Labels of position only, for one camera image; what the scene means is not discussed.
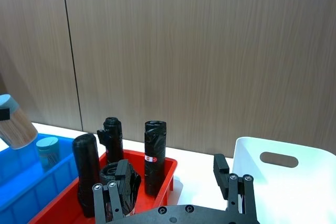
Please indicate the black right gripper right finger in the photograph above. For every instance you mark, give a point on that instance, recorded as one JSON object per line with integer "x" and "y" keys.
{"x": 236, "y": 190}

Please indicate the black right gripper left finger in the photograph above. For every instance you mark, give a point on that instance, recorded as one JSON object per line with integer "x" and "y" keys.
{"x": 124, "y": 187}

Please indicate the blue plastic bin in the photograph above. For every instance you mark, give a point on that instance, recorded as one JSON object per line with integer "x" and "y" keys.
{"x": 26, "y": 195}

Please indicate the black roll with red label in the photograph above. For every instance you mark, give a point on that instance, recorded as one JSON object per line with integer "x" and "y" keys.
{"x": 155, "y": 142}

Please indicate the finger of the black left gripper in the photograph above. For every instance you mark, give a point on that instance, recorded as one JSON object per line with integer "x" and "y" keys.
{"x": 4, "y": 114}

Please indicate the red plastic bin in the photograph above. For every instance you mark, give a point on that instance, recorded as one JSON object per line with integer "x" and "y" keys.
{"x": 162, "y": 176}

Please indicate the black garbage bag roll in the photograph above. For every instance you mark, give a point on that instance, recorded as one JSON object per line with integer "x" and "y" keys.
{"x": 86, "y": 161}
{"x": 114, "y": 140}
{"x": 107, "y": 174}

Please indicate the clear jar with teal lid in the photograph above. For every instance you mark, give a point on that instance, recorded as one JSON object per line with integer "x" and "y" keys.
{"x": 47, "y": 153}
{"x": 19, "y": 130}

